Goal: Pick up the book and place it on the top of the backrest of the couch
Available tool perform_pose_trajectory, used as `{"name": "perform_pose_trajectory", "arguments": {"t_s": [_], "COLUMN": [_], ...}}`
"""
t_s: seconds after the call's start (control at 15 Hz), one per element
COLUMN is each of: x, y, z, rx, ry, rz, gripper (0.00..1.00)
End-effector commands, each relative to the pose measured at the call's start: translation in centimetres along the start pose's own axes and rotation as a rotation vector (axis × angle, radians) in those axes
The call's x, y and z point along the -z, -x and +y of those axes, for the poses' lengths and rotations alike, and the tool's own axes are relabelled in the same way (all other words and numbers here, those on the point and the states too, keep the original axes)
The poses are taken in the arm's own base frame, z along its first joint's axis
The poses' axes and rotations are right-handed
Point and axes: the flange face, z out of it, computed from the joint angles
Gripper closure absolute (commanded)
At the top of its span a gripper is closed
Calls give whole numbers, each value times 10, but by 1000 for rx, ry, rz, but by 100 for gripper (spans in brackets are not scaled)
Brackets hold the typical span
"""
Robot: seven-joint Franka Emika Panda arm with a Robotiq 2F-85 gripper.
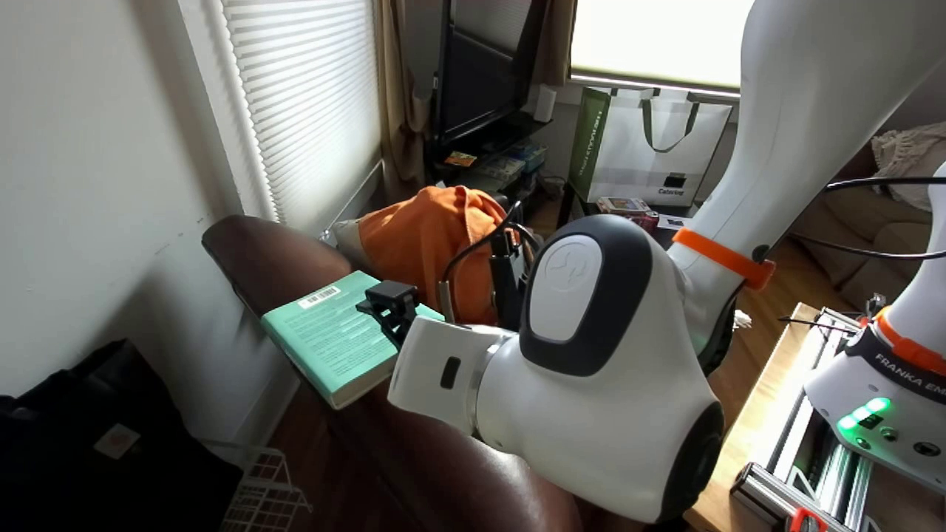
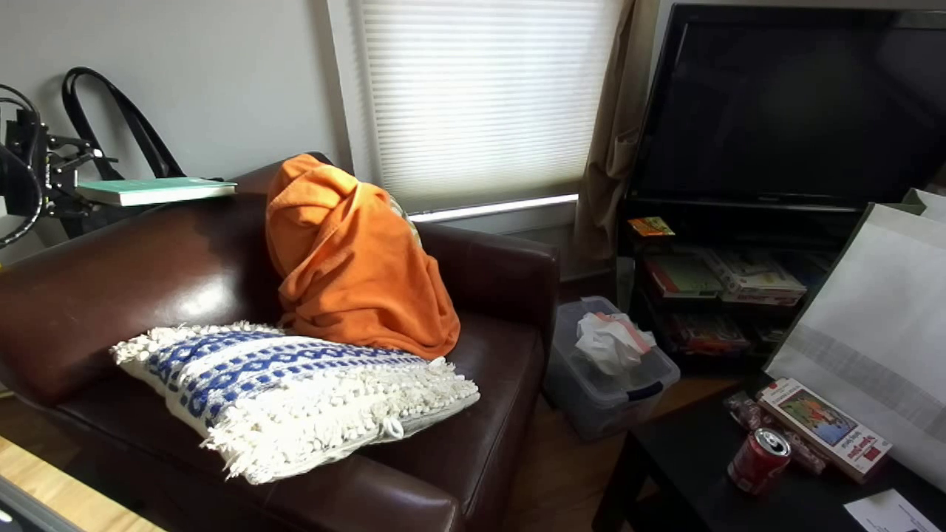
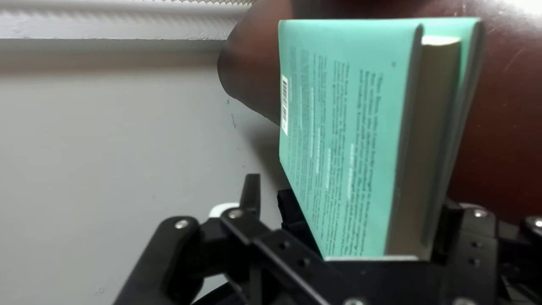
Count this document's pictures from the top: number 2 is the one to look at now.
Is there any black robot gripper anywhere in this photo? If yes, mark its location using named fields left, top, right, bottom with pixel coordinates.
left=0, top=106, right=111, bottom=227

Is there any brown leather couch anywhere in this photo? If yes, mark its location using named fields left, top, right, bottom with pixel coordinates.
left=0, top=152, right=561, bottom=532

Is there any red book on shelf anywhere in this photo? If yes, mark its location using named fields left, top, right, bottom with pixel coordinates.
left=646, top=251, right=727, bottom=303

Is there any pale book on shelf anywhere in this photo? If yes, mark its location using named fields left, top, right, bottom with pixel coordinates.
left=711, top=251, right=810, bottom=307

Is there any black tote bag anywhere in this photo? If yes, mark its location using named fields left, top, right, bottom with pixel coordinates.
left=57, top=66, right=224, bottom=240

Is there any orange blanket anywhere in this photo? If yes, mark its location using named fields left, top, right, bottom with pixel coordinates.
left=261, top=153, right=465, bottom=365

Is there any blue white fringed pillow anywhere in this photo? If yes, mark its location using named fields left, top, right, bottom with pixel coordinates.
left=111, top=323, right=486, bottom=487

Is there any light wooden table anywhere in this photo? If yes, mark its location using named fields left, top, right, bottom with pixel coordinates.
left=0, top=434, right=170, bottom=532

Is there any white window blind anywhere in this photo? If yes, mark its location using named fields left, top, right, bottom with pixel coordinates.
left=349, top=0, right=626, bottom=212

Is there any brown curtain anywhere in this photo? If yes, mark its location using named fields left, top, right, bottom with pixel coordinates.
left=570, top=0, right=666, bottom=261

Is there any grey plastic storage bin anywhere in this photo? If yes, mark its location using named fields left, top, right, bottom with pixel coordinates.
left=542, top=292, right=687, bottom=443

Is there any white crumpled cloth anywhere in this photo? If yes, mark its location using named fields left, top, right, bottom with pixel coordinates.
left=575, top=311, right=660, bottom=382

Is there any black television stand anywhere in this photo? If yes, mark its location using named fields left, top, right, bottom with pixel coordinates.
left=612, top=195, right=890, bottom=379

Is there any orange sticky note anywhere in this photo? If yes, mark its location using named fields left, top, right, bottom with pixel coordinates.
left=626, top=212, right=680, bottom=242

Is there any dark red lower shelf item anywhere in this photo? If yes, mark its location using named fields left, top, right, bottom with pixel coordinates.
left=672, top=311, right=758, bottom=362

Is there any black coffee table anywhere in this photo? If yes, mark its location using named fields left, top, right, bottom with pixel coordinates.
left=595, top=387, right=946, bottom=532

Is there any black flat screen television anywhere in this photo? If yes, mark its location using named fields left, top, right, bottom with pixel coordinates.
left=629, top=0, right=946, bottom=212

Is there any red soda can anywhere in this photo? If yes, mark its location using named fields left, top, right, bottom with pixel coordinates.
left=725, top=425, right=796, bottom=498

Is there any white red game box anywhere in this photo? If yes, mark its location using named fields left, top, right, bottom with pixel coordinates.
left=758, top=375, right=897, bottom=484

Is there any white paper bag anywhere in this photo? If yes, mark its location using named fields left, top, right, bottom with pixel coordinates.
left=765, top=186, right=946, bottom=495

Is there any white paper card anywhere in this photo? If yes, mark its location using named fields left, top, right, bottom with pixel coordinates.
left=842, top=484, right=944, bottom=532

